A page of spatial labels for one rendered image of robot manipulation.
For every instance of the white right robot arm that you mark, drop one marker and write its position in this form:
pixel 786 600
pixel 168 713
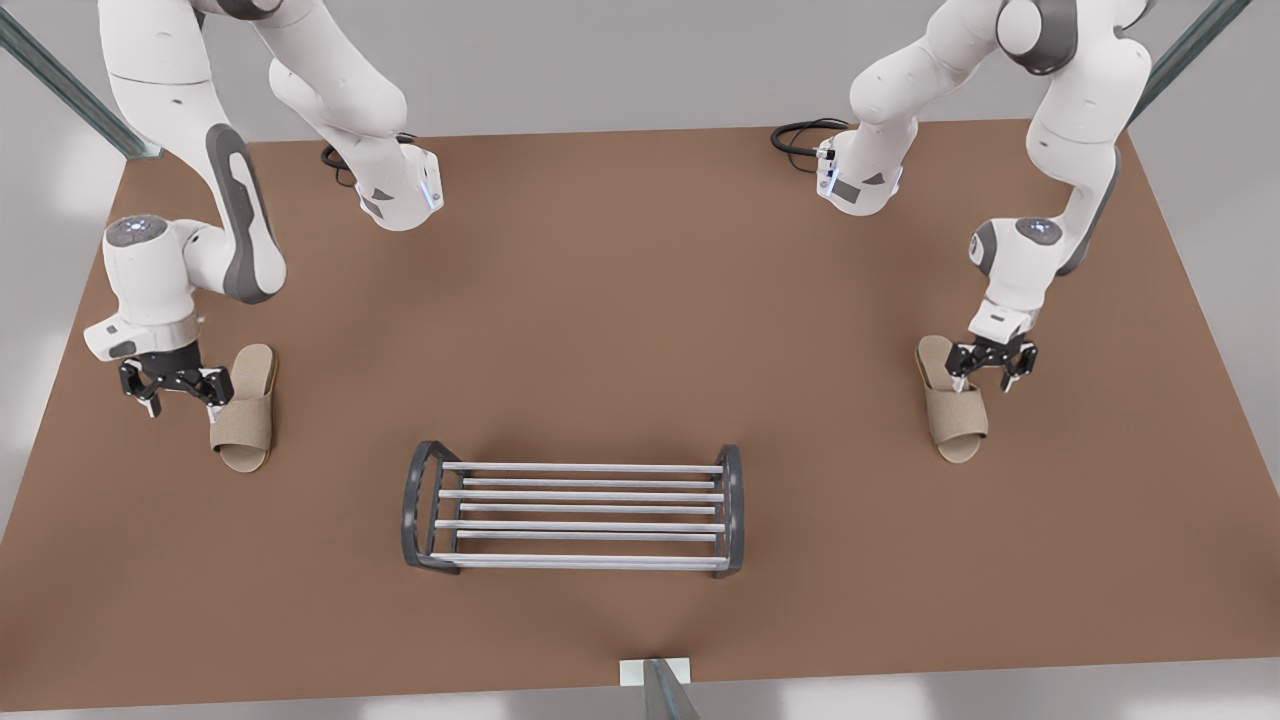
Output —
pixel 160 265

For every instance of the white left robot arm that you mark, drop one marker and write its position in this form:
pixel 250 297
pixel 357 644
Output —
pixel 1070 120

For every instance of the grey metal shoe rack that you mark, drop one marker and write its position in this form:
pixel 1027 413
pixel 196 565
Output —
pixel 580 510

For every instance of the beige right slipper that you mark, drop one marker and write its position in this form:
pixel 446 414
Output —
pixel 243 430

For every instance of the beige slipper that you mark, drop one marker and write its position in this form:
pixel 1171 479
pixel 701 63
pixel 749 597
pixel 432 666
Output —
pixel 243 430
pixel 958 425

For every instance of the beige left slipper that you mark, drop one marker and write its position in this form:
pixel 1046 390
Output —
pixel 958 425

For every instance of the silver frame post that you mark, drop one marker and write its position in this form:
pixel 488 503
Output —
pixel 665 695
pixel 70 90
pixel 1185 55

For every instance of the pale frame post foot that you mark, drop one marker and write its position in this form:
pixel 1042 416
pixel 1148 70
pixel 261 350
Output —
pixel 631 672

